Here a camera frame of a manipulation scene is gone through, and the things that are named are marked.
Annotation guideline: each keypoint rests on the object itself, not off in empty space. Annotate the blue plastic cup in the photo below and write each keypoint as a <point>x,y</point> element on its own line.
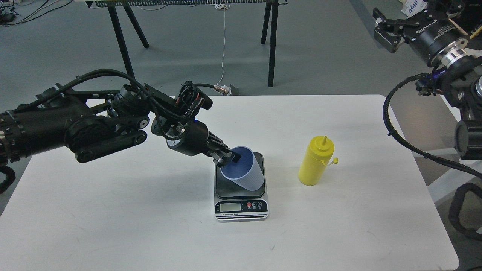
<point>246,172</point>

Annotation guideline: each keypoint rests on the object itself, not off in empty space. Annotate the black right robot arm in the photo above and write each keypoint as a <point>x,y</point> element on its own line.
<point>456,73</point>

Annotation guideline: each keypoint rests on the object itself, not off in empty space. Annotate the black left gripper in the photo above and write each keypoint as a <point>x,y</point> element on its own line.
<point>197,139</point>

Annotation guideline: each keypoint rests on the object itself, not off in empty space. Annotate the white side table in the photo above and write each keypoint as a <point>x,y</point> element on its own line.
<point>432,132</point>

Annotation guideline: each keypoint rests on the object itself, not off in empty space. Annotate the yellow squeeze bottle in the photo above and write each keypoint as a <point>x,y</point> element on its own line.
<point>318,156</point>

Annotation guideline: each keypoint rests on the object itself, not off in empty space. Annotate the digital kitchen scale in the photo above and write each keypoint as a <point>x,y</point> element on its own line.
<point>234,203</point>

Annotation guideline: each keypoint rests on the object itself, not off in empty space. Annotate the black trestle table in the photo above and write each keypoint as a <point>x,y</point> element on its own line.
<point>212,12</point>

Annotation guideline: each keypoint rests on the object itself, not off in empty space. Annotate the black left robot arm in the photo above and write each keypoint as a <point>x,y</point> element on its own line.
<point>104,112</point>

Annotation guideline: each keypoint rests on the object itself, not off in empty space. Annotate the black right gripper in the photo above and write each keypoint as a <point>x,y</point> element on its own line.
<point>439,42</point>

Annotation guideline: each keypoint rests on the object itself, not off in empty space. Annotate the white cardboard box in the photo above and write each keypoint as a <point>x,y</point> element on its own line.
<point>412,7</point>

